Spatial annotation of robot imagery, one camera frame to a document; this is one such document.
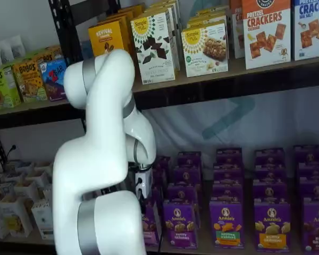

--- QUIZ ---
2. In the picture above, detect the Simple Mills bar box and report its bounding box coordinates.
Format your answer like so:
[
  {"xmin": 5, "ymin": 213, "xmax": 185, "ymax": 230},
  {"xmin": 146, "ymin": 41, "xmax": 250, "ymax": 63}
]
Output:
[
  {"xmin": 181, "ymin": 21, "xmax": 230, "ymax": 78},
  {"xmin": 186, "ymin": 9, "xmax": 229, "ymax": 28}
]

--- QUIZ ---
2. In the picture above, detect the Simple Mills sweet thins box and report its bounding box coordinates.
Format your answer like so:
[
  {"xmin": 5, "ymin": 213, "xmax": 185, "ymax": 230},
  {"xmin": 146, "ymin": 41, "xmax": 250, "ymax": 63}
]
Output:
[
  {"xmin": 130, "ymin": 10, "xmax": 178, "ymax": 86},
  {"xmin": 143, "ymin": 0, "xmax": 182, "ymax": 71}
]

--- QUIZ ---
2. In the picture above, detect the purple Annie's box yellow patch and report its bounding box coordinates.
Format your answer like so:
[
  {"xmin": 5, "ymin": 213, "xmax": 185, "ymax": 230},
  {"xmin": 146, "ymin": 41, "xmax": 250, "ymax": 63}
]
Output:
[
  {"xmin": 254, "ymin": 203, "xmax": 292, "ymax": 252},
  {"xmin": 254, "ymin": 164, "xmax": 287, "ymax": 184},
  {"xmin": 252, "ymin": 180, "xmax": 289, "ymax": 207},
  {"xmin": 255, "ymin": 148, "xmax": 286, "ymax": 168}
]

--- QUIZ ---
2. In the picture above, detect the orange Revival snack box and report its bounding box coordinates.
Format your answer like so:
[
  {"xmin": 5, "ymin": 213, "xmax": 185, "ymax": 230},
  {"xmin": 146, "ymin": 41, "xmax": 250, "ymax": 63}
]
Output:
[
  {"xmin": 88, "ymin": 20, "xmax": 131, "ymax": 58},
  {"xmin": 106, "ymin": 4, "xmax": 146, "ymax": 50}
]

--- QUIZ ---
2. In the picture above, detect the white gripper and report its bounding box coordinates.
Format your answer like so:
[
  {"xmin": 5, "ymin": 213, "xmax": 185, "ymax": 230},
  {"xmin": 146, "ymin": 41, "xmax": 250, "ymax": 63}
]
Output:
[{"xmin": 135, "ymin": 168, "xmax": 154, "ymax": 199}]

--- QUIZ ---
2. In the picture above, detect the orange Bobo's box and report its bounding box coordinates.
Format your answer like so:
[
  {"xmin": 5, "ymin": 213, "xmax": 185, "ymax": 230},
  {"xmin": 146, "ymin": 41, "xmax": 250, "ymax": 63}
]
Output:
[
  {"xmin": 12, "ymin": 59, "xmax": 48, "ymax": 103},
  {"xmin": 29, "ymin": 47, "xmax": 55, "ymax": 63}
]

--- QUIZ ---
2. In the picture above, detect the white backdrop sheet teal mark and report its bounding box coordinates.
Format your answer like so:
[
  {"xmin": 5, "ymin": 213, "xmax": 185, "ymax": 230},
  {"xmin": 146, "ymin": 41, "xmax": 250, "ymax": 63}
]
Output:
[{"xmin": 142, "ymin": 87, "xmax": 319, "ymax": 171}]

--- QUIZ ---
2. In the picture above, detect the pretzel crackers sea salt box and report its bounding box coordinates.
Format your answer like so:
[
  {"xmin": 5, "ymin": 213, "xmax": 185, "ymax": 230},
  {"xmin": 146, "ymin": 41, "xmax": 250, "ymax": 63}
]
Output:
[{"xmin": 293, "ymin": 0, "xmax": 319, "ymax": 62}]

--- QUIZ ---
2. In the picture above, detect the purple Annie's box green patch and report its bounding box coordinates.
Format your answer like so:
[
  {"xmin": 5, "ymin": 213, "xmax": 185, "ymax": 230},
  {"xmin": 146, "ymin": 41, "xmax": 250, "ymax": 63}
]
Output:
[
  {"xmin": 209, "ymin": 200, "xmax": 245, "ymax": 249},
  {"xmin": 212, "ymin": 183, "xmax": 244, "ymax": 204},
  {"xmin": 214, "ymin": 164, "xmax": 244, "ymax": 186},
  {"xmin": 216, "ymin": 148, "xmax": 243, "ymax": 167}
]

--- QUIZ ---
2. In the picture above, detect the black metal shelf rack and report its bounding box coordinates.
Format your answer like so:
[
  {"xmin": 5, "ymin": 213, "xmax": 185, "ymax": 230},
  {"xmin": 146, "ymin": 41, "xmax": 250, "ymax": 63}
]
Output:
[
  {"xmin": 48, "ymin": 0, "xmax": 319, "ymax": 255},
  {"xmin": 0, "ymin": 98, "xmax": 87, "ymax": 255}
]

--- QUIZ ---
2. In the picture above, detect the purple Annie's bunny grahams box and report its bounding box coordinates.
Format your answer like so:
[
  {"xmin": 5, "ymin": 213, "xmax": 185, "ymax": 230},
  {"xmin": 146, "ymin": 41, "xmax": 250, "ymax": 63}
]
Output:
[
  {"xmin": 163, "ymin": 200, "xmax": 198, "ymax": 249},
  {"xmin": 177, "ymin": 151, "xmax": 202, "ymax": 169},
  {"xmin": 166, "ymin": 183, "xmax": 200, "ymax": 204},
  {"xmin": 172, "ymin": 166, "xmax": 202, "ymax": 186}
]

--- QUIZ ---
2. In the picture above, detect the green Bobo's box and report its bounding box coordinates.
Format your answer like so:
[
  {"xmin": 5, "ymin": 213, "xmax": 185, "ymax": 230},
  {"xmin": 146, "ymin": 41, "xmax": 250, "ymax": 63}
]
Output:
[{"xmin": 0, "ymin": 65, "xmax": 21, "ymax": 110}]

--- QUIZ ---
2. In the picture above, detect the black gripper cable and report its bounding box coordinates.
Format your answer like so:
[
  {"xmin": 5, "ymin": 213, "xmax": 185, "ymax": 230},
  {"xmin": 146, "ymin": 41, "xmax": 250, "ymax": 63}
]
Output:
[{"xmin": 134, "ymin": 176, "xmax": 164, "ymax": 254}]

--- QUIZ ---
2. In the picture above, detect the pretzel crackers cheddar box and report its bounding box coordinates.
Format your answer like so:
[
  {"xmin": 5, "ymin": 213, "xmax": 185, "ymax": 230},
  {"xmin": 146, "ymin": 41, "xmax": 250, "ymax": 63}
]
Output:
[
  {"xmin": 241, "ymin": 0, "xmax": 292, "ymax": 71},
  {"xmin": 230, "ymin": 0, "xmax": 246, "ymax": 60}
]

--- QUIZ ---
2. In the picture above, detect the purple Annie's chocolate bunnies box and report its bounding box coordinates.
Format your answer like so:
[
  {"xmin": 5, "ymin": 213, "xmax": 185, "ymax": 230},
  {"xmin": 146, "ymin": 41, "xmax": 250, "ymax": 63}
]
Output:
[
  {"xmin": 297, "ymin": 161, "xmax": 319, "ymax": 183},
  {"xmin": 303, "ymin": 198, "xmax": 319, "ymax": 252},
  {"xmin": 294, "ymin": 145, "xmax": 319, "ymax": 166},
  {"xmin": 299, "ymin": 179, "xmax": 319, "ymax": 201}
]

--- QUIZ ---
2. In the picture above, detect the purple Annie's box pink patch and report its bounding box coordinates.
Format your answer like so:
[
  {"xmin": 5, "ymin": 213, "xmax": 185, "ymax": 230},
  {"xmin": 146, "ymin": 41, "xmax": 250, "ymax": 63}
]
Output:
[{"xmin": 144, "ymin": 199, "xmax": 163, "ymax": 248}]

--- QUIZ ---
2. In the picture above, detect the black wall plug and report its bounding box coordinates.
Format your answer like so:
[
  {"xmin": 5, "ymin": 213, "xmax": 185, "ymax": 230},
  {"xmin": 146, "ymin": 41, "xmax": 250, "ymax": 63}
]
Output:
[{"xmin": 6, "ymin": 144, "xmax": 18, "ymax": 160}]

